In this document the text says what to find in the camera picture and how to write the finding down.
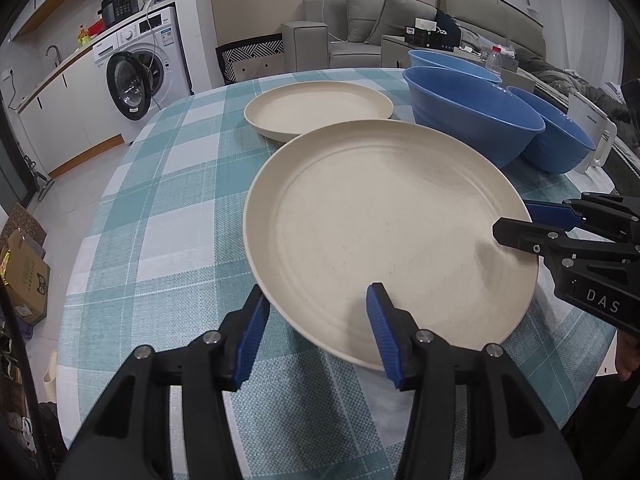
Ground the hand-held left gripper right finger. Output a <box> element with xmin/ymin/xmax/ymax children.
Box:
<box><xmin>366</xmin><ymin>282</ymin><xmax>583</xmax><ymax>480</ymax></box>

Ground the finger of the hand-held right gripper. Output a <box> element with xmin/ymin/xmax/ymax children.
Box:
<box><xmin>492</xmin><ymin>217</ymin><xmax>640</xmax><ymax>273</ymax></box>
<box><xmin>524</xmin><ymin>192</ymin><xmax>640</xmax><ymax>246</ymax></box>

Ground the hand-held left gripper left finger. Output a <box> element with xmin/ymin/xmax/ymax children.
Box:
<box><xmin>57</xmin><ymin>284</ymin><xmax>273</xmax><ymax>480</ymax></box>

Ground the blue bowl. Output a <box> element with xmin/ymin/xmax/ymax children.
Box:
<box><xmin>403</xmin><ymin>66</ymin><xmax>546</xmax><ymax>168</ymax></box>
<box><xmin>506</xmin><ymin>86</ymin><xmax>597</xmax><ymax>174</ymax></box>
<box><xmin>408</xmin><ymin>49</ymin><xmax>503</xmax><ymax>85</ymax></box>

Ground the cream plate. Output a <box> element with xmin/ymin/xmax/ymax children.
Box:
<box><xmin>244</xmin><ymin>81</ymin><xmax>396</xmax><ymax>142</ymax></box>
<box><xmin>243</xmin><ymin>120</ymin><xmax>541</xmax><ymax>372</ymax></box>

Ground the person's right hand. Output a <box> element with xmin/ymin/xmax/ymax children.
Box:
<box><xmin>616</xmin><ymin>334</ymin><xmax>640</xmax><ymax>382</ymax></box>

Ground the white electric kettle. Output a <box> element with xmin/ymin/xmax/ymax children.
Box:
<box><xmin>567</xmin><ymin>91</ymin><xmax>618</xmax><ymax>176</ymax></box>

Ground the grey blanket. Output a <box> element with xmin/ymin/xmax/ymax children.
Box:
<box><xmin>520</xmin><ymin>52</ymin><xmax>640</xmax><ymax>126</ymax></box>

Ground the beige slipper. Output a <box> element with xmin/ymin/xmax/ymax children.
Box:
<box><xmin>42</xmin><ymin>350</ymin><xmax>60</xmax><ymax>401</ymax></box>

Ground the black box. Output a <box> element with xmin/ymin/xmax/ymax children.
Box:
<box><xmin>404</xmin><ymin>25</ymin><xmax>458</xmax><ymax>51</ymax></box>

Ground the navy cushion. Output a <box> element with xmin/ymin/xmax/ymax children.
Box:
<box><xmin>435</xmin><ymin>8</ymin><xmax>461</xmax><ymax>46</ymax></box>

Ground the brown cardboard box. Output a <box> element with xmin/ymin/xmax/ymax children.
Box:
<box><xmin>2</xmin><ymin>230</ymin><xmax>51</xmax><ymax>326</ymax></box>

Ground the grey cushion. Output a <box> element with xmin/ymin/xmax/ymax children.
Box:
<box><xmin>367</xmin><ymin>0</ymin><xmax>438</xmax><ymax>46</ymax></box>
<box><xmin>342</xmin><ymin>0</ymin><xmax>388</xmax><ymax>43</ymax></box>

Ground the patterned cardboard box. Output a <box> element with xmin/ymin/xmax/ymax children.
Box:
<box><xmin>0</xmin><ymin>203</ymin><xmax>47</xmax><ymax>246</ymax></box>

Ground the white kitchen cabinet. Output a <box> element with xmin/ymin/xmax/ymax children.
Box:
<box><xmin>0</xmin><ymin>50</ymin><xmax>126</xmax><ymax>176</ymax></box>

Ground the grey sofa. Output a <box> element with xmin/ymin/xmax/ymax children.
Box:
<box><xmin>280</xmin><ymin>0</ymin><xmax>548</xmax><ymax>73</ymax></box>

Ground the white washing machine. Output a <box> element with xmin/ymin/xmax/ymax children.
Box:
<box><xmin>91</xmin><ymin>6</ymin><xmax>193</xmax><ymax>122</ymax></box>

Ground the black pressure cooker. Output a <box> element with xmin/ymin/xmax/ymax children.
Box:
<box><xmin>97</xmin><ymin>0</ymin><xmax>142</xmax><ymax>28</ymax></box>

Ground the white charging cable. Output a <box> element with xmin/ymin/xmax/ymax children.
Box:
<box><xmin>320</xmin><ymin>0</ymin><xmax>346</xmax><ymax>43</ymax></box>

